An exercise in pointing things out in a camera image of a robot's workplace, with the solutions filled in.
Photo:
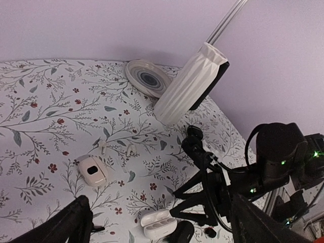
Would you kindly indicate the white earbud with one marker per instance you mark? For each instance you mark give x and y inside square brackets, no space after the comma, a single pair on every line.
[131,150]
[102,145]

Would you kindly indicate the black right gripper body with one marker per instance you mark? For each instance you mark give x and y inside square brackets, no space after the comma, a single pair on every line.
[218,195]

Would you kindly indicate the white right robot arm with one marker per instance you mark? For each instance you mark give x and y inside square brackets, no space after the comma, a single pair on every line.
[284,155]

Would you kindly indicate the black stem earbud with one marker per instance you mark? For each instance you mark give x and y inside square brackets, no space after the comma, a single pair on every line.
[97,229]

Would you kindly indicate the striped ceramic plate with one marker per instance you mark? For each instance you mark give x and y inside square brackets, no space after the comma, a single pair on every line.
[147,77]

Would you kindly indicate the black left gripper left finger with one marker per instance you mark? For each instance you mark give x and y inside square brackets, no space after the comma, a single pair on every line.
[73,223]

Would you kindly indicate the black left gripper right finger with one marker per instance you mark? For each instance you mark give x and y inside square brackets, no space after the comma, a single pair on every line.
[251,224]

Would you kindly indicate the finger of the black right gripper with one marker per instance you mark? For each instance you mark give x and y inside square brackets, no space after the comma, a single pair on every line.
[180,193]
[207,218]

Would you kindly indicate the black oval earbud case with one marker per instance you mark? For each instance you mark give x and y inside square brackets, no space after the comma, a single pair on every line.
[182,234]

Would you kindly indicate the white earbud case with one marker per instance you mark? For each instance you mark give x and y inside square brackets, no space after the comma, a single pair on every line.
[158,224]

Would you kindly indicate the right aluminium corner post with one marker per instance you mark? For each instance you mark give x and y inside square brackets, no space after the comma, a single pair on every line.
[226,20]

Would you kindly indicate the black tapered vase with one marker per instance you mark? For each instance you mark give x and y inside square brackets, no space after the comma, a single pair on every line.
[221,71]

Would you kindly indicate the white ribbed vase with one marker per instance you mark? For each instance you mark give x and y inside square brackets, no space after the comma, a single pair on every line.
[190,83]

